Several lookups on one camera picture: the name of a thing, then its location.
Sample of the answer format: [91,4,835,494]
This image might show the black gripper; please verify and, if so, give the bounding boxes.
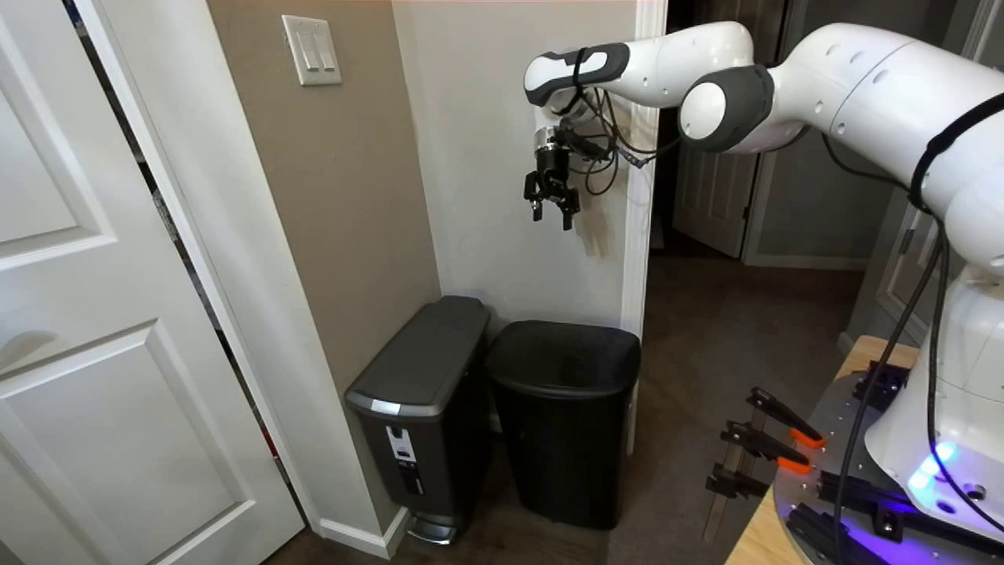
[521,121,581,232]

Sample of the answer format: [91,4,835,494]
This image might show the black plastic bin body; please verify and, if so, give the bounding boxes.
[483,342,642,529]

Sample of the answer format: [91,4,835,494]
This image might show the grey hallway door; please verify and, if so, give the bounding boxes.
[671,144,781,260]

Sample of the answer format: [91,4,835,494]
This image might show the grey step trash can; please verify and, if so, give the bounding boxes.
[342,295,494,549]

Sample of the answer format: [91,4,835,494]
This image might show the black orange bar clamp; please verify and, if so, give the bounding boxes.
[742,384,829,452]
[719,418,815,480]

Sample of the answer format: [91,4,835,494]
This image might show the grey robot mounting plate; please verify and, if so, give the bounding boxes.
[771,357,1004,565]

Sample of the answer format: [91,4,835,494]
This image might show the white panel door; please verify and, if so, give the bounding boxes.
[0,0,308,565]

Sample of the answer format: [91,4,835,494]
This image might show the white double light switch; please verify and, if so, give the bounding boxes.
[279,11,346,87]

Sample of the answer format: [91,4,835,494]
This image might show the white door with lever handle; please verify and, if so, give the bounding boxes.
[847,184,950,349]

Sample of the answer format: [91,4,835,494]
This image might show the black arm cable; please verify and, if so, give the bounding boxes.
[829,91,1004,535]

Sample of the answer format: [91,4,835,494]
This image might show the black aluminium rail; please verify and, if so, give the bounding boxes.
[815,466,1004,552]
[781,499,890,565]

